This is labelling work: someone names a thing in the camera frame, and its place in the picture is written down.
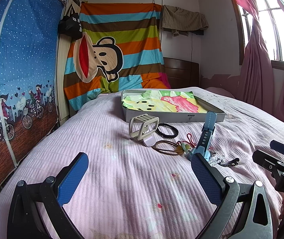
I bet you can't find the black braided hair tie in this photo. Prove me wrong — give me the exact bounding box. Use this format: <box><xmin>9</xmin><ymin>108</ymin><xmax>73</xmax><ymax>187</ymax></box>
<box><xmin>155</xmin><ymin>122</ymin><xmax>179</xmax><ymax>139</ymax></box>

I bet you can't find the black small hair clip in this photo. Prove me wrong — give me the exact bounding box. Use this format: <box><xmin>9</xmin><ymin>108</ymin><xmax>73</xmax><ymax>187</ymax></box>
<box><xmin>209</xmin><ymin>155</ymin><xmax>240</xmax><ymax>167</ymax></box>

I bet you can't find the colourful cartoon cloth liner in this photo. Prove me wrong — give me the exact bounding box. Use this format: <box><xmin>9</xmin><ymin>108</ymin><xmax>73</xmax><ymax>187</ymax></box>
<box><xmin>122</xmin><ymin>90</ymin><xmax>207</xmax><ymax>113</ymax></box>

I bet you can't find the blue fabric wardrobe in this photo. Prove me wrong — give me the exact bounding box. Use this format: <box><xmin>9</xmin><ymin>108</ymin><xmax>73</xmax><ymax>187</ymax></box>
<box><xmin>0</xmin><ymin>0</ymin><xmax>63</xmax><ymax>185</ymax></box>

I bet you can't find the black hanging bag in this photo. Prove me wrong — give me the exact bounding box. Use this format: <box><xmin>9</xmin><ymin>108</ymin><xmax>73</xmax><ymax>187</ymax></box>
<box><xmin>57</xmin><ymin>4</ymin><xmax>82</xmax><ymax>40</ymax></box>

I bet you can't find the dark wooden headboard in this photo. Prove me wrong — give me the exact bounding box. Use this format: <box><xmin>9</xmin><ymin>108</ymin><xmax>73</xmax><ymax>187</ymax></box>
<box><xmin>163</xmin><ymin>57</ymin><xmax>200</xmax><ymax>89</ymax></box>

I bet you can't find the beige claw hair clip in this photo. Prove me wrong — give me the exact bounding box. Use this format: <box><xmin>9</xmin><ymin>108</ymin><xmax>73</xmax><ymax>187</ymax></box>
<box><xmin>129</xmin><ymin>114</ymin><xmax>159</xmax><ymax>147</ymax></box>

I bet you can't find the brown hanging garment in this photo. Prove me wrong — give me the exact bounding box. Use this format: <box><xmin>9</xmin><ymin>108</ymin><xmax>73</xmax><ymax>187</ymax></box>
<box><xmin>161</xmin><ymin>5</ymin><xmax>209</xmax><ymax>36</ymax></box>

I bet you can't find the pink striped bedspread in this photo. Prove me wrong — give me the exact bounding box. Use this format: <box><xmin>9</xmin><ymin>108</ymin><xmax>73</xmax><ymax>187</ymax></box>
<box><xmin>0</xmin><ymin>87</ymin><xmax>284</xmax><ymax>238</ymax></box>

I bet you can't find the striped monkey blanket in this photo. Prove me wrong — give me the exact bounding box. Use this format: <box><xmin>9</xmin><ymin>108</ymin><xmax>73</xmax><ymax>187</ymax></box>
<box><xmin>63</xmin><ymin>3</ymin><xmax>171</xmax><ymax>111</ymax></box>

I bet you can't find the blue watch strap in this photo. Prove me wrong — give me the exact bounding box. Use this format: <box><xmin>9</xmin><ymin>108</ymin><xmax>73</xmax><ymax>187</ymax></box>
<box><xmin>187</xmin><ymin>111</ymin><xmax>218</xmax><ymax>162</ymax></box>

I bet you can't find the pink curtain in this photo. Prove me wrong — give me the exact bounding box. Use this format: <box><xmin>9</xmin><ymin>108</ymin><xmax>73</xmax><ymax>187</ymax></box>
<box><xmin>236</xmin><ymin>0</ymin><xmax>284</xmax><ymax>122</ymax></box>

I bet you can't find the pink pillow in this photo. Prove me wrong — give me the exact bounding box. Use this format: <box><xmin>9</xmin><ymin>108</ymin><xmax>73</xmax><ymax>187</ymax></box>
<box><xmin>206</xmin><ymin>87</ymin><xmax>235</xmax><ymax>99</ymax></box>

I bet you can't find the red cord bead bracelet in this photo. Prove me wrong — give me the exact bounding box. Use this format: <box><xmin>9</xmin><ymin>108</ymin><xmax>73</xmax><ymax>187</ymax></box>
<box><xmin>176</xmin><ymin>133</ymin><xmax>214</xmax><ymax>152</ymax></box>

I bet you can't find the window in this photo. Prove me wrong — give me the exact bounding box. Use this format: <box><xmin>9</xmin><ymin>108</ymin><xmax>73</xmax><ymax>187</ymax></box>
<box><xmin>232</xmin><ymin>0</ymin><xmax>284</xmax><ymax>70</ymax></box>

